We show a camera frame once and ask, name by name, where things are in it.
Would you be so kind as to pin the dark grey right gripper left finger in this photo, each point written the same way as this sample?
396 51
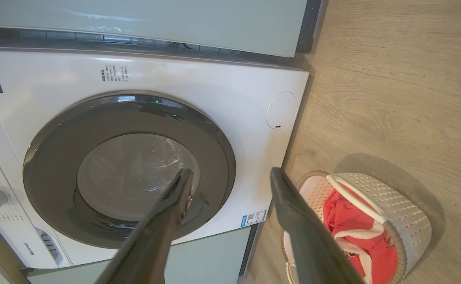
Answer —
151 240

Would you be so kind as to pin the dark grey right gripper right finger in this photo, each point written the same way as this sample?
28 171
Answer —
305 240

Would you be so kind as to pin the white perforated laundry basket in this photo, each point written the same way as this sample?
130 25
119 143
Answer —
404 213

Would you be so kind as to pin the red and white garment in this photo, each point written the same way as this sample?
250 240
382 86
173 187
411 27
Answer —
344 217

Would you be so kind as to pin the pale green cabinet panel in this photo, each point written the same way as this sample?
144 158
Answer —
202 256

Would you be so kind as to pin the blue energy label sticker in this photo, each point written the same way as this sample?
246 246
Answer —
254 218

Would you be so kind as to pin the round dark washer door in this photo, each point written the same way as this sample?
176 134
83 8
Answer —
56 165

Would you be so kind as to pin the round white filter cover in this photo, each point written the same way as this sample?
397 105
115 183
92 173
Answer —
281 110

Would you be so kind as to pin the white front-load washing machine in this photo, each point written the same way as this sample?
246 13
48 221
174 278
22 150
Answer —
37 98

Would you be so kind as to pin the pale green cabinet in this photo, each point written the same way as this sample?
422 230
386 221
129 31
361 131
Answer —
135 19

